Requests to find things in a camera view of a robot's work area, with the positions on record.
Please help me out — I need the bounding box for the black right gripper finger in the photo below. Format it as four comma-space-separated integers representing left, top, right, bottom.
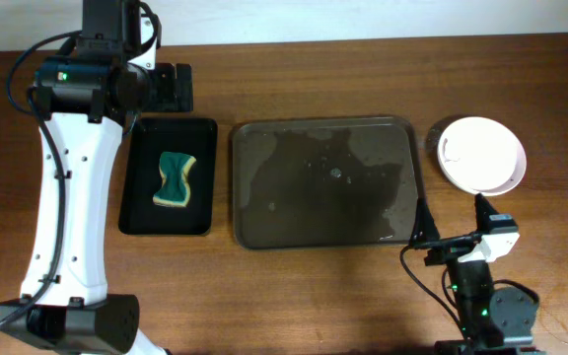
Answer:
474, 193, 499, 232
408, 198, 441, 247

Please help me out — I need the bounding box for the yellow green sponge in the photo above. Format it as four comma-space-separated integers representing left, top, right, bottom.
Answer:
153, 152, 196, 208

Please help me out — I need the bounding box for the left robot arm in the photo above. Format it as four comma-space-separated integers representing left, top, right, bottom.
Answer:
0, 1, 193, 354

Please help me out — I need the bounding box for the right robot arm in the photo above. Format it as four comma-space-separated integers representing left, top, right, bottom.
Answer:
399, 194, 540, 355

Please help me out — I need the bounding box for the brown serving tray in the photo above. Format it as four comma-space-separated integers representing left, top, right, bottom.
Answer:
230, 116, 425, 250

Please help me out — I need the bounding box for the black small tray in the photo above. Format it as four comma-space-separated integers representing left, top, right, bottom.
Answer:
118, 118, 218, 236

